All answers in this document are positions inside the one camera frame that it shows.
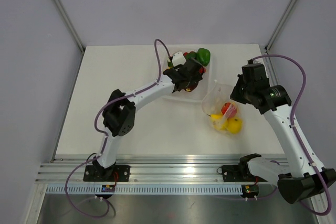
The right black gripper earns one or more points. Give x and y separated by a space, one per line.
235 94

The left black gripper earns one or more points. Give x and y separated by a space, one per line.
195 78

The dark red plum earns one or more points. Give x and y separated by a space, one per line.
191 87

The red lychee bunch with leaves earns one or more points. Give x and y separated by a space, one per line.
187 55

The red tomato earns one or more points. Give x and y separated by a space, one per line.
229 110

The clear zip top bag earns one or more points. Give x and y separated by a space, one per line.
213 102

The yellow lemon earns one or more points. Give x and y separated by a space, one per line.
234 125

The yellow bell pepper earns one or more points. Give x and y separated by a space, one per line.
220 125

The yellow pear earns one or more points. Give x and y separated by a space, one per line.
215 117

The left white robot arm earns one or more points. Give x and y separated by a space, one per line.
116 118

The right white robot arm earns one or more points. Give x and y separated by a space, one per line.
306 176

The green bell pepper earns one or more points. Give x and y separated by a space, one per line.
203 56

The white plastic basket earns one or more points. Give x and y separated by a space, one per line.
198 94

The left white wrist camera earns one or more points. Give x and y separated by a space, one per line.
178 58

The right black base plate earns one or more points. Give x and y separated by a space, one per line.
231 173

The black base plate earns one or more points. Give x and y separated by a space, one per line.
116 173
231 173

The aluminium mounting rail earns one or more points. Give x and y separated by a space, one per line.
150 169

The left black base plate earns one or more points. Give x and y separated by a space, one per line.
116 173

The white slotted cable duct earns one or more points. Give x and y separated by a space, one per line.
124 189

